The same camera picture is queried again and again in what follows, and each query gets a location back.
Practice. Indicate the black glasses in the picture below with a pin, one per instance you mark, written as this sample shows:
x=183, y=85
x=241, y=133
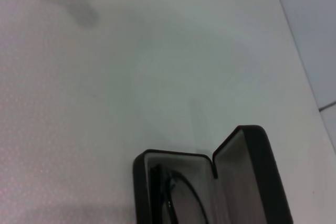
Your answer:
x=157, y=190

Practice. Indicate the black glasses case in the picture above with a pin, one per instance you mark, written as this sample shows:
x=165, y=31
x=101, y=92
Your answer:
x=236, y=169

